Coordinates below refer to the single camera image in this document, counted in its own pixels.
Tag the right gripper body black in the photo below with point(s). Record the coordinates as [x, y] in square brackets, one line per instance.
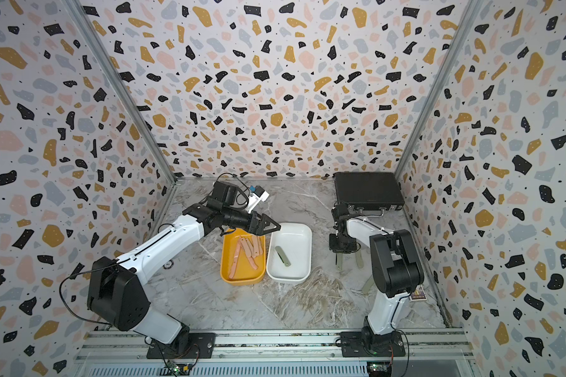
[339, 245]

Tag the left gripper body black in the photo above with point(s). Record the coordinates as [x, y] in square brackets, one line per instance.
[240, 220]

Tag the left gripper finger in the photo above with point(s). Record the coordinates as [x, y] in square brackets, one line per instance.
[269, 229]
[269, 223]

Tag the pink folding knife angled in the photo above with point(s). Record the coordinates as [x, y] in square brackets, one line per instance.
[257, 247]

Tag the pink folding knife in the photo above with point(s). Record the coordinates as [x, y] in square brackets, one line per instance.
[248, 248]

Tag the white storage box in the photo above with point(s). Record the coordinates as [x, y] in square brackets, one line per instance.
[296, 241]

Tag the long pink fruit knife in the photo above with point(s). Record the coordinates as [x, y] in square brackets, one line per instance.
[237, 254]

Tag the yellow storage box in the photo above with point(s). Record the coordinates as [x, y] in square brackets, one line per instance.
[245, 275]

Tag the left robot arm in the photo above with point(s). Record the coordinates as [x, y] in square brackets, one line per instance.
[117, 286]

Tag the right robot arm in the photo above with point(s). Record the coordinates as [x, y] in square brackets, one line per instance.
[396, 272]

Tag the black carrying case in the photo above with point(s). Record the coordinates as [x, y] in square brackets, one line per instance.
[369, 191]

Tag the colourful card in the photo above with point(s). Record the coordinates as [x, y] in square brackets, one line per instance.
[419, 294]

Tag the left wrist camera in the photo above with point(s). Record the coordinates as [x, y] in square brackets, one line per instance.
[257, 194]

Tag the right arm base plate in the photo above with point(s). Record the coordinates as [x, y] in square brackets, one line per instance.
[364, 343]

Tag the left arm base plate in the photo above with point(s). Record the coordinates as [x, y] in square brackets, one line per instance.
[186, 345]

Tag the circuit board with wires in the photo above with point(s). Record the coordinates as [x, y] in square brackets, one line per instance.
[176, 369]

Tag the aluminium mounting rail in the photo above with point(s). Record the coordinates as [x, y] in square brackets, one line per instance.
[430, 352]

